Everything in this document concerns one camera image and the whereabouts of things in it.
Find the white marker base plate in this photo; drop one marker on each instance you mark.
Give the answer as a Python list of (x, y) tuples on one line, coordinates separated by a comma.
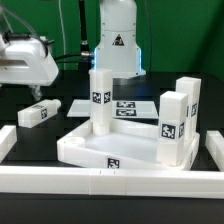
[(120, 109)]

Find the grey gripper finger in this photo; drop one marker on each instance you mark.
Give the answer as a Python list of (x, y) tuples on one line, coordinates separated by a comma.
[(36, 92)]

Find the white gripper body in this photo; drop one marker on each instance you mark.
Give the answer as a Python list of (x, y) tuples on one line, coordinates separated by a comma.
[(25, 62)]

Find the white U-shaped obstacle fence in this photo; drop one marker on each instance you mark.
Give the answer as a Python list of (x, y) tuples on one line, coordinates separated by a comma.
[(84, 181)]

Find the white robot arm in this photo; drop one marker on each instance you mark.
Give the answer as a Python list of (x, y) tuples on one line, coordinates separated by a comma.
[(117, 49)]

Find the white desk tabletop tray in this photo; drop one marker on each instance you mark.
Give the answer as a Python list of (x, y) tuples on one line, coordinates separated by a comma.
[(129, 145)]

